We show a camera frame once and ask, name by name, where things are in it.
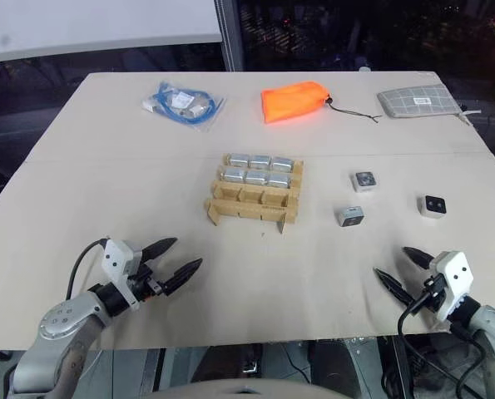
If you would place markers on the grey window pillar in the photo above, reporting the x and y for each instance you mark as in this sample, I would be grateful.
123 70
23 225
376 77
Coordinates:
229 35

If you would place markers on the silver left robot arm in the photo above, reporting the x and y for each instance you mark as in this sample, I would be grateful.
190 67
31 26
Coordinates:
60 320

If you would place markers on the grey cube top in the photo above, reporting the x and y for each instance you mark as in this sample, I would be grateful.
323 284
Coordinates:
364 181

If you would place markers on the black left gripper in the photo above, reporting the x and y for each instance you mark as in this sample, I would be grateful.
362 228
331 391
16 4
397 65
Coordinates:
151 284

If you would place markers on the wooden tray rack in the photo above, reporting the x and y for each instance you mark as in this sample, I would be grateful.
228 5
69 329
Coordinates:
251 208

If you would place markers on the white wall panel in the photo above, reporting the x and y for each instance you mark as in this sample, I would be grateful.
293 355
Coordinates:
97 25

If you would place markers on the white cube black face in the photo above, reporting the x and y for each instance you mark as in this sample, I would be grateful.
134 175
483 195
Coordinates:
432 209

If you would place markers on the dark rounded shape under table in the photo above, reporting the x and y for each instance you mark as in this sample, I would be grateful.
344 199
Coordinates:
230 361

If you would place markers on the grey cube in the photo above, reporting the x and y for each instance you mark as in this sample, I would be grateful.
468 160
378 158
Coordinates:
349 216
364 181

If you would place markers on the grey rounded robot torso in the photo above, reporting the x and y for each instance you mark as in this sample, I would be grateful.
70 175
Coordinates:
247 390

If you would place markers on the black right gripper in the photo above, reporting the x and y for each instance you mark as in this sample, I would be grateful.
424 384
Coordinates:
433 295

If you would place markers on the grey checked zipper pouch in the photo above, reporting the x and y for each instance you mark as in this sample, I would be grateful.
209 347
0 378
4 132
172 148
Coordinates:
413 101

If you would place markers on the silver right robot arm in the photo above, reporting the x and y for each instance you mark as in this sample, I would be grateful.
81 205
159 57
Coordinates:
492 328

